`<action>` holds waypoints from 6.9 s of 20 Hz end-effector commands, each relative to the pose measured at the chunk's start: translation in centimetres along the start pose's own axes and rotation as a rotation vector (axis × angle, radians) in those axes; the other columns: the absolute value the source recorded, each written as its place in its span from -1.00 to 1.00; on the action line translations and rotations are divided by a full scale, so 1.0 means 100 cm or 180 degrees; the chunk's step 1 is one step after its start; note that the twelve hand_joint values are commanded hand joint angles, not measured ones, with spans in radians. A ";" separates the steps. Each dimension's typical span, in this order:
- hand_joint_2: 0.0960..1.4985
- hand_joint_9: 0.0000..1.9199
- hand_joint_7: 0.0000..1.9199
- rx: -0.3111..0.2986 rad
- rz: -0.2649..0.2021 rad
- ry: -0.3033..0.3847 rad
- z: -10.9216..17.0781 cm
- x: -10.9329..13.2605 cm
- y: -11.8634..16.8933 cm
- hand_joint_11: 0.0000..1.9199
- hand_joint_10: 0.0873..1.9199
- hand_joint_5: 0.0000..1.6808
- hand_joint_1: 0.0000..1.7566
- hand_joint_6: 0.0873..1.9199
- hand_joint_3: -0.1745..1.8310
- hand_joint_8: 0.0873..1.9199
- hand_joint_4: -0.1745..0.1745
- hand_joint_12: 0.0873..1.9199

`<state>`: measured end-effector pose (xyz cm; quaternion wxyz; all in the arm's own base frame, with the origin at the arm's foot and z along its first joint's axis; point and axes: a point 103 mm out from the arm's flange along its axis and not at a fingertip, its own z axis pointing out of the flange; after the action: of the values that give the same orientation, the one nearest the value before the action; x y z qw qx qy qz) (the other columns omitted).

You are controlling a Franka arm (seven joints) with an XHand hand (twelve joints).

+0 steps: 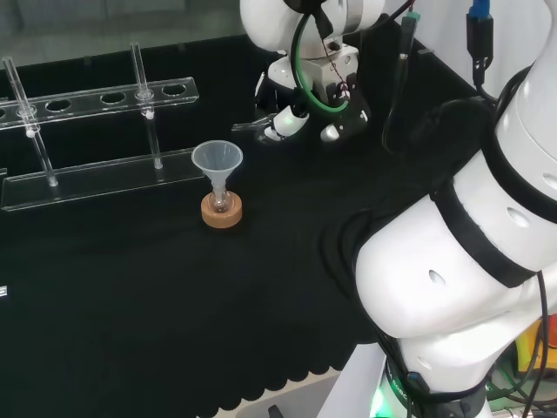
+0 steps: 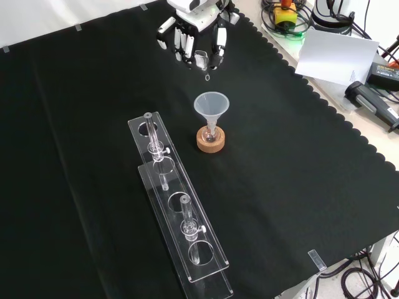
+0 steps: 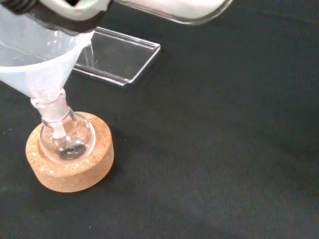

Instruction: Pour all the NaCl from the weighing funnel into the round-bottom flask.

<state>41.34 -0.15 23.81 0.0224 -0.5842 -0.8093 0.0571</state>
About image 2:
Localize yellow stop button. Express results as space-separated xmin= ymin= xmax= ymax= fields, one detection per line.
xmin=273 ymin=0 xmax=297 ymax=27

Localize black tripod leg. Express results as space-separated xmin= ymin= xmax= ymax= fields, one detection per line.
xmin=378 ymin=32 xmax=399 ymax=60

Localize small glass round-bottom flask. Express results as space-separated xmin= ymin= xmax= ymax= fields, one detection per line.
xmin=201 ymin=123 xmax=221 ymax=144

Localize pale board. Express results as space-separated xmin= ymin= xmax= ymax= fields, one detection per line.
xmin=294 ymin=29 xmax=380 ymax=87

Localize black bench cloth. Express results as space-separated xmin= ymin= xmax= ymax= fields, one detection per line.
xmin=0 ymin=0 xmax=399 ymax=299

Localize black handheld device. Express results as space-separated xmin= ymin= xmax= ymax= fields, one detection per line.
xmin=344 ymin=80 xmax=399 ymax=133

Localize clear acrylic funnel stand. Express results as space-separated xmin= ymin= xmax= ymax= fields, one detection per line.
xmin=127 ymin=111 xmax=234 ymax=299

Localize translucent plastic funnel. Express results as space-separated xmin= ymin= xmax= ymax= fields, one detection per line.
xmin=193 ymin=91 xmax=231 ymax=133

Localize clear plastic clip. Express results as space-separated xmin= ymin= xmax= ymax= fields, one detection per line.
xmin=307 ymin=249 xmax=327 ymax=270

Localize black power adapter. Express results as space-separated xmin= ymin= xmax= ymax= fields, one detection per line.
xmin=366 ymin=61 xmax=399 ymax=92

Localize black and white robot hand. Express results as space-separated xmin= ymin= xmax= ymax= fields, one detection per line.
xmin=155 ymin=0 xmax=241 ymax=71

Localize cork ring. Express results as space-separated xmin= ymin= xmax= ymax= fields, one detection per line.
xmin=196 ymin=126 xmax=226 ymax=154

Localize black cable loops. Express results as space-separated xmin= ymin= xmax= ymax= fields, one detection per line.
xmin=314 ymin=245 xmax=399 ymax=299

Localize black cable coil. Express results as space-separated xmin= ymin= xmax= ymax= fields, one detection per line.
xmin=260 ymin=0 xmax=312 ymax=40

